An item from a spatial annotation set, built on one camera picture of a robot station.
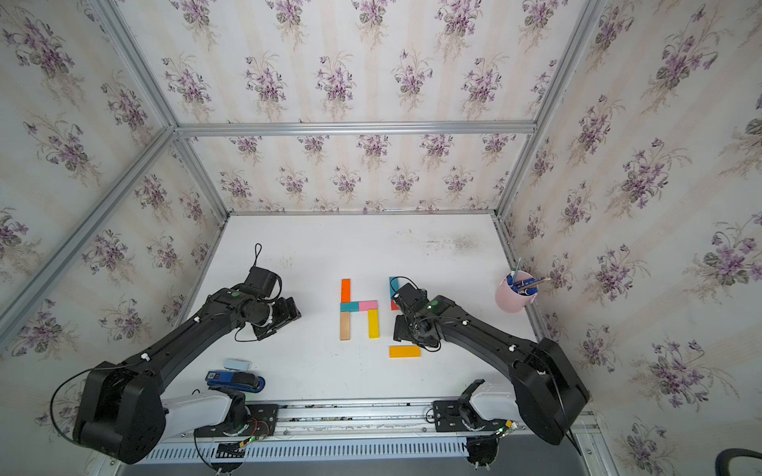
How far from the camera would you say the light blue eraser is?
2.67ft

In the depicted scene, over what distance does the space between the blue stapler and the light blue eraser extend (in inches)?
0.4

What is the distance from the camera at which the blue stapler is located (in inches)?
30.7
